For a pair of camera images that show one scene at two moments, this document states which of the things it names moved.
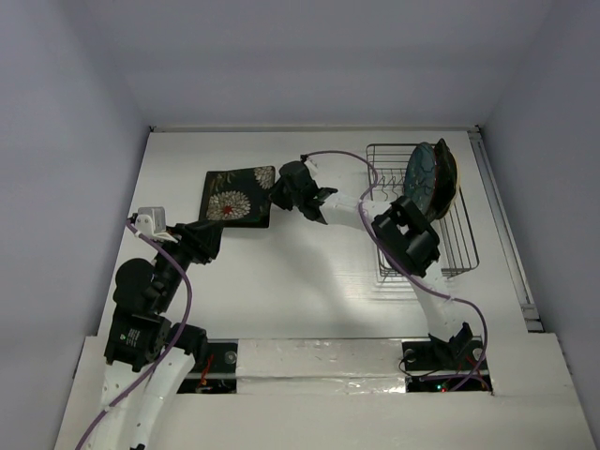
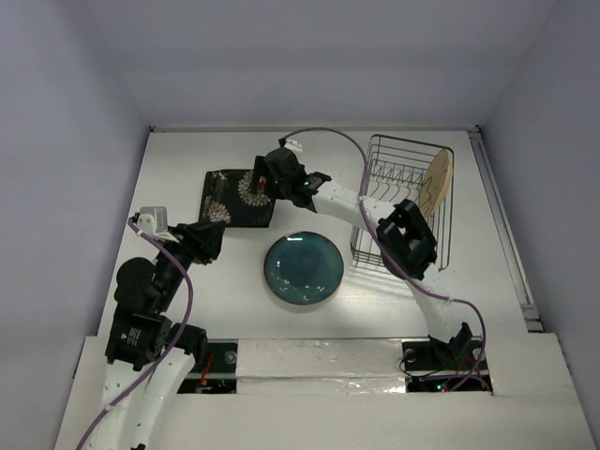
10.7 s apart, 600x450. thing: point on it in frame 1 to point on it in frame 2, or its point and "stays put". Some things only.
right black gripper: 285,193 to 270,172
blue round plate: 420,176 to 304,267
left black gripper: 201,240 stays put
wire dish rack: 408,238 to 395,171
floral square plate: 445,180 to 231,194
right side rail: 512,257 stays put
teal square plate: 238,198 stays put
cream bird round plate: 457,183 to 436,183
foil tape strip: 321,366 stays put
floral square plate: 237,198 stays put
